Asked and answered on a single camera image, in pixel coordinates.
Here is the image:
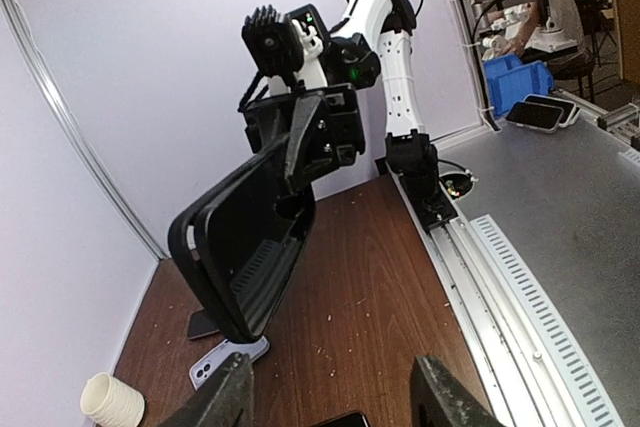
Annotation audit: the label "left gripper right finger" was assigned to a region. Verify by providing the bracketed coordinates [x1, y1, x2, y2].
[410, 355, 502, 427]

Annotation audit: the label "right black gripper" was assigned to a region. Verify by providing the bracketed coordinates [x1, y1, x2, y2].
[242, 83, 365, 194]

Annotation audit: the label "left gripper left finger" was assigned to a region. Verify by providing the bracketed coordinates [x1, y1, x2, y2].
[167, 353, 254, 427]

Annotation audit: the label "lilac silicone phone case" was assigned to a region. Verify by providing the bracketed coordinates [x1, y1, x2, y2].
[189, 336, 270, 390]

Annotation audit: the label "purple smartphone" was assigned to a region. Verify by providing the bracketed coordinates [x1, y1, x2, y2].
[186, 309, 220, 341]

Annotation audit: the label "black phone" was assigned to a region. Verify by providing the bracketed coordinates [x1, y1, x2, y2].
[194, 147, 316, 343]
[313, 411, 370, 427]

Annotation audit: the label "black phone case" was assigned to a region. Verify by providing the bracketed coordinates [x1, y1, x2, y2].
[166, 136, 296, 346]

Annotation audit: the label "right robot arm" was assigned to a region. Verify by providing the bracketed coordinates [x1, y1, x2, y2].
[239, 0, 440, 199]

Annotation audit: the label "cream textured mug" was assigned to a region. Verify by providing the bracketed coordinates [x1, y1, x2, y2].
[80, 372, 145, 427]

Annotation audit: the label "blue storage bin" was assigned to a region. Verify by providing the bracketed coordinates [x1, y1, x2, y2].
[483, 54, 555, 117]

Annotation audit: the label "stacked phones on bench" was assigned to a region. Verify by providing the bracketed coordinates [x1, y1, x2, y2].
[506, 95, 579, 133]

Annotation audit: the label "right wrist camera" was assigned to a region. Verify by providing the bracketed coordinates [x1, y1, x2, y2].
[241, 4, 330, 96]

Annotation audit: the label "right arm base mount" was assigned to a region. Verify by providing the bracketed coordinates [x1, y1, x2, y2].
[390, 163, 458, 232]

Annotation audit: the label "right aluminium corner post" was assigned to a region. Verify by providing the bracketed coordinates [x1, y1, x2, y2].
[1, 0, 169, 260]

